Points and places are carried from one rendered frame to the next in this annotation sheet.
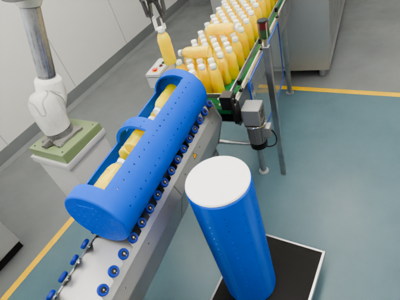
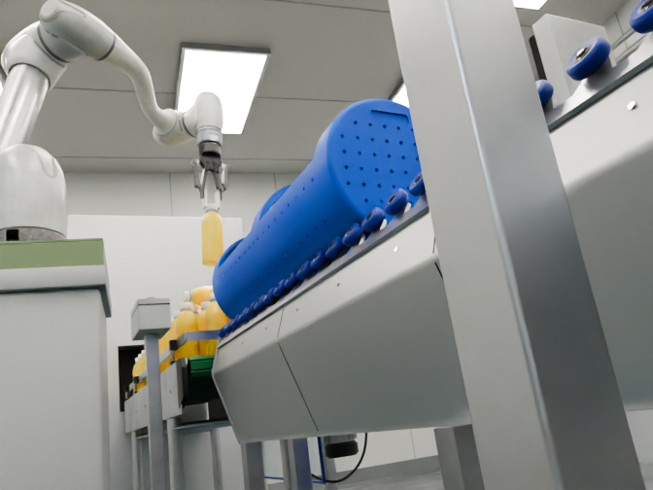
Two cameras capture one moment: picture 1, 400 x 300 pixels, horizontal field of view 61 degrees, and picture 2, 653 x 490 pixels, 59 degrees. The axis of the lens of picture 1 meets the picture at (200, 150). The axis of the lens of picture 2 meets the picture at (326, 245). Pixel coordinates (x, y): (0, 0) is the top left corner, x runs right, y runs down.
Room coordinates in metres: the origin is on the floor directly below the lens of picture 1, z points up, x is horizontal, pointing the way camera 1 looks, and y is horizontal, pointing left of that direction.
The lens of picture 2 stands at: (0.59, 1.43, 0.66)
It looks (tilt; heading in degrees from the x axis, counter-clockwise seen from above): 17 degrees up; 299
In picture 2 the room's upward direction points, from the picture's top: 8 degrees counter-clockwise
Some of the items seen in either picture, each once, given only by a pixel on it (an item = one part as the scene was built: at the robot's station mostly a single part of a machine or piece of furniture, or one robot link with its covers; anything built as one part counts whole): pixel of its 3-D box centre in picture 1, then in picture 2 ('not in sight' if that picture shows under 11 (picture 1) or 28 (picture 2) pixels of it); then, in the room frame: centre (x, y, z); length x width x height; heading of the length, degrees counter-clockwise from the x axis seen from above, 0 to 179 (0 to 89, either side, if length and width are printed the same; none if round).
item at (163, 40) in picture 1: (166, 47); (212, 236); (1.80, -0.01, 1.29); 0.07 x 0.07 x 0.19
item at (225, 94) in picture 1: (227, 101); not in sight; (1.61, -0.24, 0.95); 0.10 x 0.07 x 0.10; 55
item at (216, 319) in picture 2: not in sight; (217, 327); (1.84, -0.05, 1.00); 0.07 x 0.07 x 0.19
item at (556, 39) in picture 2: not in sight; (579, 84); (0.60, 0.71, 1.00); 0.10 x 0.04 x 0.15; 55
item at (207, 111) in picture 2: not in sight; (205, 114); (1.80, -0.03, 1.77); 0.13 x 0.11 x 0.16; 2
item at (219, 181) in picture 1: (217, 180); not in sight; (0.98, -0.03, 1.03); 0.28 x 0.28 x 0.01
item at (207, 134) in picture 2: not in sight; (209, 139); (1.79, -0.03, 1.66); 0.09 x 0.09 x 0.06
